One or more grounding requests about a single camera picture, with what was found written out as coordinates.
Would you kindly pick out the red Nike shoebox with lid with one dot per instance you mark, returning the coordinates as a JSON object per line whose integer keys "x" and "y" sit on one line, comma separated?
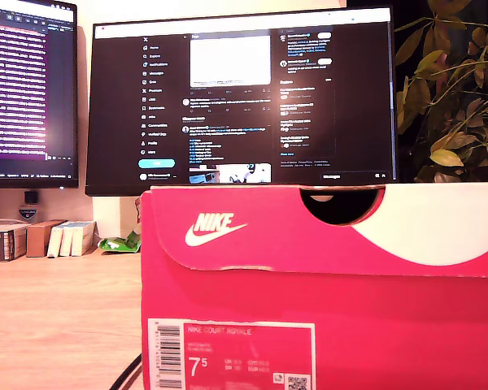
{"x": 309, "y": 292}

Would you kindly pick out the white box with blue top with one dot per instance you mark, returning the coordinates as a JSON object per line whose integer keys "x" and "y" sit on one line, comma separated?
{"x": 84, "y": 239}

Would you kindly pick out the small white box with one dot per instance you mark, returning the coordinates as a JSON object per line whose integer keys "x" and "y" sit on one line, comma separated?
{"x": 67, "y": 241}
{"x": 54, "y": 243}

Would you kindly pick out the brown cardboard box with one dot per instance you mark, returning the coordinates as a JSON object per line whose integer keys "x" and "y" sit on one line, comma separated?
{"x": 38, "y": 239}

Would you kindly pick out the wide black computer monitor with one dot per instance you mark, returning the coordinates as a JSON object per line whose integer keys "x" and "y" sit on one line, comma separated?
{"x": 236, "y": 122}

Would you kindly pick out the red and white bag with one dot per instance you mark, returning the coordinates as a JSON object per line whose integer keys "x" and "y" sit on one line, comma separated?
{"x": 138, "y": 211}

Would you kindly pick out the green plastic packet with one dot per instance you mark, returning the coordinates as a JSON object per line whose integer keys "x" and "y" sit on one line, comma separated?
{"x": 118, "y": 244}

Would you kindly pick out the white monitor stand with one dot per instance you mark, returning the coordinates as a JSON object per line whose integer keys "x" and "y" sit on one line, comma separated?
{"x": 105, "y": 217}

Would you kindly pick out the shield-shaped badge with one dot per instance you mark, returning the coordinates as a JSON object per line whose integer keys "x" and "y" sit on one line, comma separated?
{"x": 27, "y": 214}

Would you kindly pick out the green leafy houseplant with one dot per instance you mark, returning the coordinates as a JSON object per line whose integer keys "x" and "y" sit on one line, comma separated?
{"x": 451, "y": 122}

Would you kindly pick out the flat white book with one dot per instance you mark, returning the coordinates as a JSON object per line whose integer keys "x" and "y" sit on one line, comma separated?
{"x": 4, "y": 224}

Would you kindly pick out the computer monitor with purple text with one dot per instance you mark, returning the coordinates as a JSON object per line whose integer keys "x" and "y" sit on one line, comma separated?
{"x": 24, "y": 81}

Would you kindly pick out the black monitor mount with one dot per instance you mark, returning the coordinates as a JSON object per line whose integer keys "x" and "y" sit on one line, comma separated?
{"x": 31, "y": 197}

